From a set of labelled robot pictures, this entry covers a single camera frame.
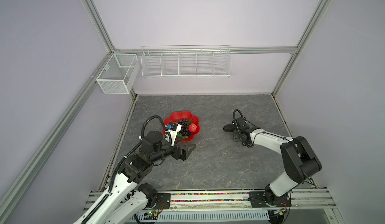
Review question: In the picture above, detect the red flower-shaped fruit bowl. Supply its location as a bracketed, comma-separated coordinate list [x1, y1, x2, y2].
[162, 111, 201, 143]

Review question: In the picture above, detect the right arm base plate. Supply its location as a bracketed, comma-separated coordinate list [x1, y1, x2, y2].
[248, 191, 292, 208]

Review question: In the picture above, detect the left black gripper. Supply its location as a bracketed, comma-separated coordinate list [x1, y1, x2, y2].
[151, 136, 196, 163]

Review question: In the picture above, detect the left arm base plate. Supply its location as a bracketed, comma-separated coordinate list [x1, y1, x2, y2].
[145, 193, 171, 210]

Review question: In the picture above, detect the purple fake grape bunch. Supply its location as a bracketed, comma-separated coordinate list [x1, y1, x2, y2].
[177, 119, 193, 139]

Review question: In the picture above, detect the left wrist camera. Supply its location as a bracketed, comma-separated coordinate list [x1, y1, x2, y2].
[165, 122, 182, 146]

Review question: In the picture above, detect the dark fake avocado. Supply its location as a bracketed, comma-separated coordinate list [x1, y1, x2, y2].
[223, 124, 236, 132]

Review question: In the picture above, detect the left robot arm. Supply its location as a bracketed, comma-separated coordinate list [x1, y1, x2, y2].
[76, 115, 196, 224]

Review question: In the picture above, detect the red fake apple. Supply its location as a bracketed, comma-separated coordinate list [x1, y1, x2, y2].
[188, 123, 198, 133]

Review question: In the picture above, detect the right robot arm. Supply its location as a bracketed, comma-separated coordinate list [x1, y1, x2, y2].
[224, 109, 322, 207]

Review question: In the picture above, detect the small white mesh basket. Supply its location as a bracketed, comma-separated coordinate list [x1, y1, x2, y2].
[96, 54, 140, 94]

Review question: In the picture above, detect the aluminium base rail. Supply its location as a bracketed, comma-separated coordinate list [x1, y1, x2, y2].
[81, 189, 337, 214]

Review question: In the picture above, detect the long white wire basket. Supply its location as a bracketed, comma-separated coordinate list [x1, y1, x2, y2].
[141, 45, 232, 78]

